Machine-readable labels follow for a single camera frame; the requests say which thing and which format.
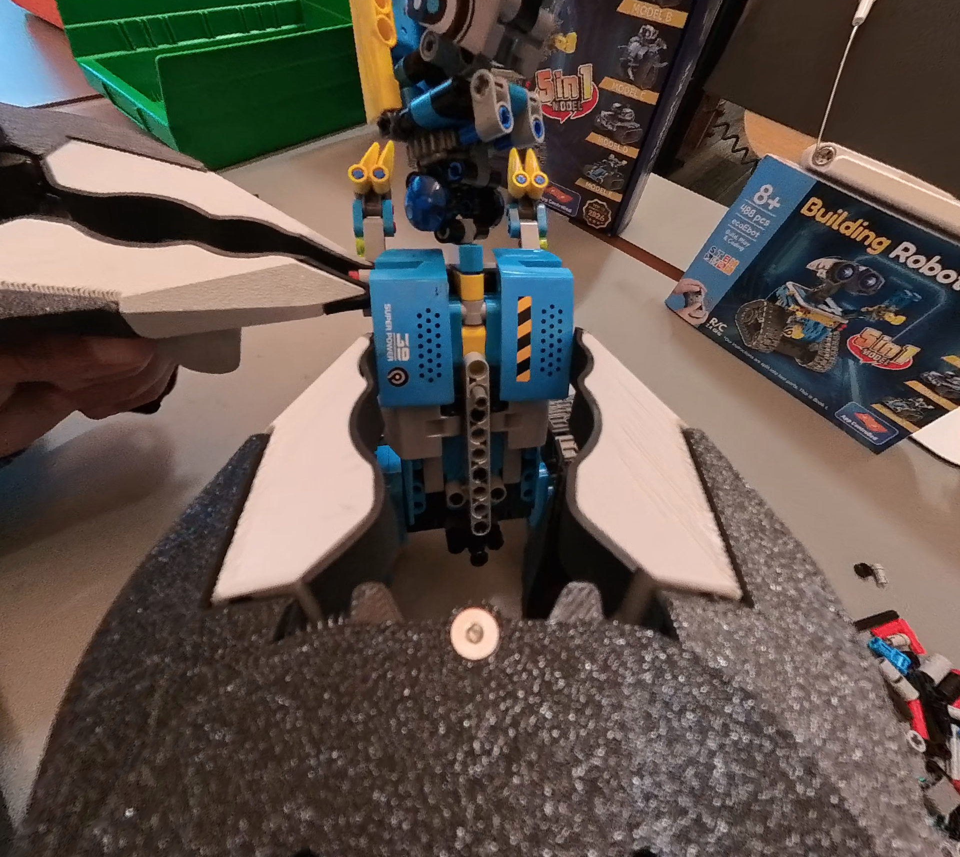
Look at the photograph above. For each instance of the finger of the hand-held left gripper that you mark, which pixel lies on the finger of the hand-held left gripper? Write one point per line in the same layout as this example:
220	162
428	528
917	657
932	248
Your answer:
180	190
180	280

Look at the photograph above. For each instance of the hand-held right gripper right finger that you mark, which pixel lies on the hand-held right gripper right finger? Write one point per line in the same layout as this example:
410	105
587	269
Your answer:
645	497

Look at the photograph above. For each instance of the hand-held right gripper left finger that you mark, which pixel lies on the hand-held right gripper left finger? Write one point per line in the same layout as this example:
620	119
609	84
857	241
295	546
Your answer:
300	497

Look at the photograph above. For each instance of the blue tracked toy robot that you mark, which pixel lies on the blue tracked toy robot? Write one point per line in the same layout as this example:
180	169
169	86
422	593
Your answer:
473	347

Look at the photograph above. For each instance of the person's left hand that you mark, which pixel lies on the person's left hand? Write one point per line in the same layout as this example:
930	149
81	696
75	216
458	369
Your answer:
75	385

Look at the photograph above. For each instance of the green plastic bin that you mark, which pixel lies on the green plastic bin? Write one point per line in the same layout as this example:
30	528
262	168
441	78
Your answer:
225	62

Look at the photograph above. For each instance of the blue toy kit booklet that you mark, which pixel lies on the blue toy kit booklet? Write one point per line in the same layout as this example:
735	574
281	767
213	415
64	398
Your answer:
825	302

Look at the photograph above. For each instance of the pile of small brick pieces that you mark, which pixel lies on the pile of small brick pieces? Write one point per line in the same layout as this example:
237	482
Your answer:
915	677

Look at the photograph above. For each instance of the dark toy kit box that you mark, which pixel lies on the dark toy kit box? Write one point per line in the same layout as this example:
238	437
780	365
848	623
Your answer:
630	62

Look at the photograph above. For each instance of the white gooseneck stalk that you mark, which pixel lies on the white gooseneck stalk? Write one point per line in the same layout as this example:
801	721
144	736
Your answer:
867	2

